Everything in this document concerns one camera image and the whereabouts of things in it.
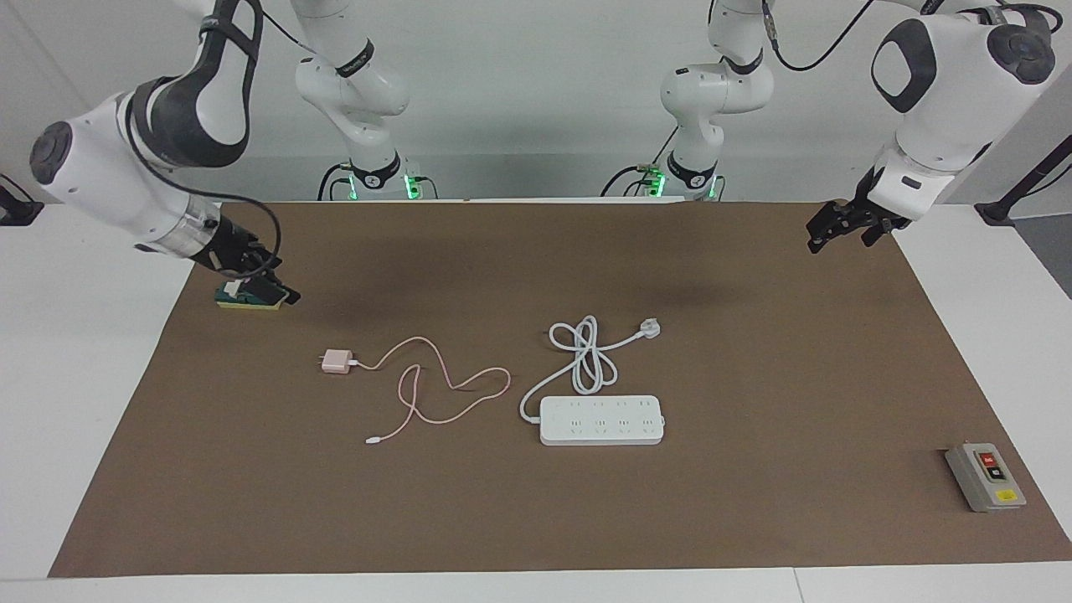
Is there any pink charging cable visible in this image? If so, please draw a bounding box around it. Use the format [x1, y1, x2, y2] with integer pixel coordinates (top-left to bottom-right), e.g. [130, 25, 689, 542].
[352, 337, 512, 446]

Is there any white power strip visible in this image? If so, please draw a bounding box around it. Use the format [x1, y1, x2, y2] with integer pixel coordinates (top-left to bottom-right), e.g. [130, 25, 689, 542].
[539, 395, 666, 446]

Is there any green fixture block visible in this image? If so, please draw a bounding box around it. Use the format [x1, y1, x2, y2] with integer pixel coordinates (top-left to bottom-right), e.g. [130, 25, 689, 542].
[215, 276, 287, 312]

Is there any black stand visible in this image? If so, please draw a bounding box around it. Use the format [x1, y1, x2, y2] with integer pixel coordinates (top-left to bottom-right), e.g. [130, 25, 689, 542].
[976, 134, 1072, 227]
[0, 174, 44, 227]

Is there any brown table mat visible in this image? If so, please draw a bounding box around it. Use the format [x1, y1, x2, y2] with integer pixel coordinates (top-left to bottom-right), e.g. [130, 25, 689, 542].
[48, 201, 1072, 579]

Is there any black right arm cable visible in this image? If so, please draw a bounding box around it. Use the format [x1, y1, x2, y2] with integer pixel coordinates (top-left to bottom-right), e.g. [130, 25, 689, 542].
[124, 84, 284, 277]

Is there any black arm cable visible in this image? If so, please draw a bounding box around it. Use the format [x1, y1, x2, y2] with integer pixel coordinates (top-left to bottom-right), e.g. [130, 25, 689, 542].
[124, 84, 284, 277]
[758, 0, 1064, 72]

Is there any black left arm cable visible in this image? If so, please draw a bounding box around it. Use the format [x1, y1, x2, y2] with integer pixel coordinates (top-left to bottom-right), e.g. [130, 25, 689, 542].
[758, 0, 1064, 72]

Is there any white power strip cord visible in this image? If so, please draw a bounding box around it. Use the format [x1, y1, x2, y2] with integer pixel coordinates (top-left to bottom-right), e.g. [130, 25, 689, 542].
[519, 316, 663, 424]

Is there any grey on-off switch box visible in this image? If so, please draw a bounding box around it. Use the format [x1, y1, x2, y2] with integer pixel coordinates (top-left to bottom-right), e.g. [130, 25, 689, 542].
[945, 442, 1028, 513]

